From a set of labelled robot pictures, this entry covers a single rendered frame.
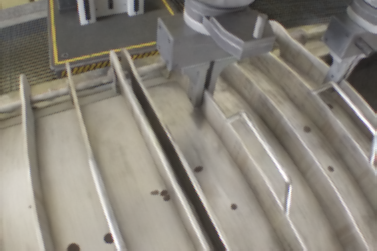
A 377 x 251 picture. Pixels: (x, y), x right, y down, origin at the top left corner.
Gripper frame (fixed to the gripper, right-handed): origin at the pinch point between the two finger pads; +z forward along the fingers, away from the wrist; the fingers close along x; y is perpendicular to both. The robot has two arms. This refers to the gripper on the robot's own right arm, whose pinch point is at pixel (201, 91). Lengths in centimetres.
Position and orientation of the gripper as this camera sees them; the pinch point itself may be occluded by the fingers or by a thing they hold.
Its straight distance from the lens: 47.0
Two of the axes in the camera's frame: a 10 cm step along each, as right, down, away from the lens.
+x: -9.0, 2.7, -3.4
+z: -1.1, 6.3, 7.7
